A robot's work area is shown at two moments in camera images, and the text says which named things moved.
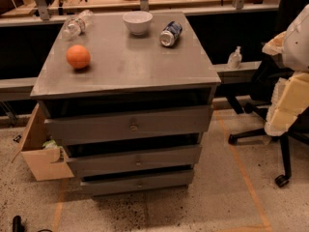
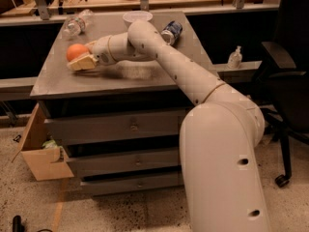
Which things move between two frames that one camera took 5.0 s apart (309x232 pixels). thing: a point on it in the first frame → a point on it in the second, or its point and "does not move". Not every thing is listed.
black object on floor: (17, 225) does not move
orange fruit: (78, 56) does not move
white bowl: (137, 21) does not move
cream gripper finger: (274, 46) → (85, 63)
